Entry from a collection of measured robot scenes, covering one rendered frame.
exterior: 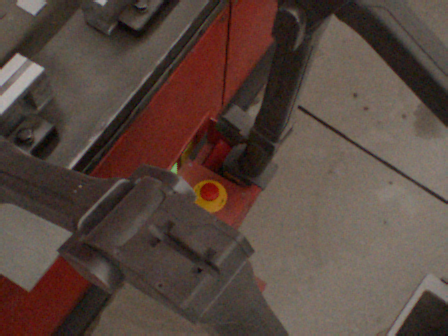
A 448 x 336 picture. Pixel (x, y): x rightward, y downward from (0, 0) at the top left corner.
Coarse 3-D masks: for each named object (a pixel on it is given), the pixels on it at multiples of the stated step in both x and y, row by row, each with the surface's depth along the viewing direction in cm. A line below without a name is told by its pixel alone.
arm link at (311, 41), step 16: (288, 16) 89; (304, 16) 89; (272, 32) 93; (288, 32) 91; (304, 32) 92; (320, 32) 96; (288, 48) 94; (304, 48) 97; (272, 64) 105; (288, 64) 102; (304, 64) 101; (272, 80) 108; (288, 80) 105; (304, 80) 107; (272, 96) 112; (288, 96) 109; (272, 112) 115; (288, 112) 113; (256, 128) 121; (272, 128) 118; (288, 128) 121; (272, 144) 121
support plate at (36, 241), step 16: (0, 208) 113; (16, 208) 113; (0, 224) 111; (16, 224) 112; (32, 224) 112; (48, 224) 112; (0, 240) 110; (16, 240) 110; (32, 240) 110; (48, 240) 111; (64, 240) 111; (0, 256) 109; (16, 256) 109; (32, 256) 109; (48, 256) 109; (0, 272) 108; (16, 272) 108; (32, 272) 108; (32, 288) 108
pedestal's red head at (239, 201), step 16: (208, 112) 141; (208, 128) 148; (208, 144) 153; (224, 144) 149; (176, 160) 136; (192, 160) 142; (208, 160) 146; (192, 176) 141; (208, 176) 141; (240, 192) 140; (256, 192) 148; (224, 208) 138; (240, 208) 138; (240, 224) 148
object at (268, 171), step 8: (240, 144) 141; (232, 152) 140; (240, 152) 141; (224, 160) 139; (232, 160) 140; (240, 160) 138; (232, 168) 139; (240, 168) 139; (248, 168) 136; (256, 168) 135; (264, 168) 136; (272, 168) 141; (248, 176) 139; (256, 176) 139; (264, 176) 140; (272, 176) 140; (256, 184) 139; (264, 184) 139
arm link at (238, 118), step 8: (224, 112) 130; (232, 112) 130; (240, 112) 130; (224, 120) 130; (232, 120) 129; (240, 120) 130; (248, 120) 130; (216, 128) 133; (224, 128) 131; (232, 128) 131; (240, 128) 129; (248, 128) 129; (224, 136) 133; (232, 136) 131; (240, 136) 130; (256, 144) 123; (264, 144) 123; (256, 152) 125; (264, 152) 124
